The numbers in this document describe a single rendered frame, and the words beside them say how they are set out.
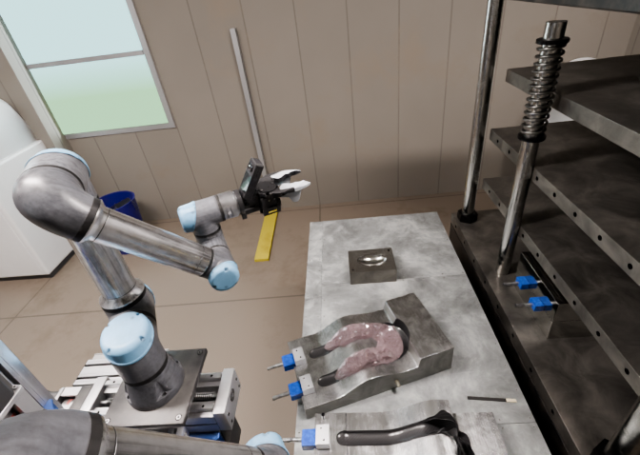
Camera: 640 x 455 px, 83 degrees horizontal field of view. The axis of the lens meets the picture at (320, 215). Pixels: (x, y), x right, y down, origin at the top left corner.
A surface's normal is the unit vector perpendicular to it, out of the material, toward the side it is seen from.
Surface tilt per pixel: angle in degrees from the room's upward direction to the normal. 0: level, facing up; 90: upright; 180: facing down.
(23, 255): 90
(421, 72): 90
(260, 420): 0
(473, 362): 0
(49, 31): 90
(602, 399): 0
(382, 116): 90
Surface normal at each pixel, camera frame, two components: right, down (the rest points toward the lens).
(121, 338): -0.06, -0.77
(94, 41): 0.00, 0.55
